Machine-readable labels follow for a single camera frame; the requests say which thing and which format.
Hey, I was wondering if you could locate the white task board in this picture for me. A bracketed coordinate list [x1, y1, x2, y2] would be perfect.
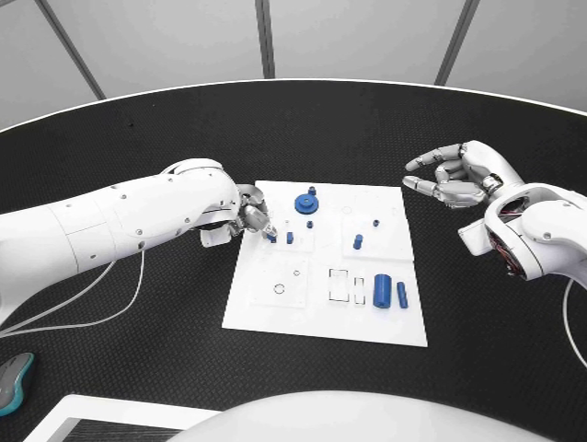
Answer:
[221, 180, 429, 348]

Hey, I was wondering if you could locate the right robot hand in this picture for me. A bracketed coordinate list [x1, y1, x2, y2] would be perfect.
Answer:
[402, 139, 527, 210]

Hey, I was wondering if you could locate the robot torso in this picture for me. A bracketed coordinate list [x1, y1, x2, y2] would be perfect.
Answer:
[164, 390, 561, 442]

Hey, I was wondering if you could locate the blue gear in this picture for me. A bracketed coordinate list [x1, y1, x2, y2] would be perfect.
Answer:
[293, 192, 321, 215]

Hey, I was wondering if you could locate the white flat frame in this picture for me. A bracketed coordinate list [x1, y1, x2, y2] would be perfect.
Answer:
[20, 393, 225, 442]

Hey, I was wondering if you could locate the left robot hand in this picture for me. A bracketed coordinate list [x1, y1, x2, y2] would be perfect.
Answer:
[228, 183, 278, 242]

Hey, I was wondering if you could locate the grey and teal computer mouse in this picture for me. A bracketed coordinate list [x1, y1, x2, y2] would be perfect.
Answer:
[0, 352, 38, 418]

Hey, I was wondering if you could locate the thick blue cylinder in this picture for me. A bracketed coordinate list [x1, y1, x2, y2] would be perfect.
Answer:
[372, 273, 393, 309]

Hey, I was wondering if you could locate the white cable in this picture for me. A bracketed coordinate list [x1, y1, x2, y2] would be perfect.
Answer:
[0, 259, 118, 338]
[561, 277, 587, 392]
[0, 249, 146, 343]

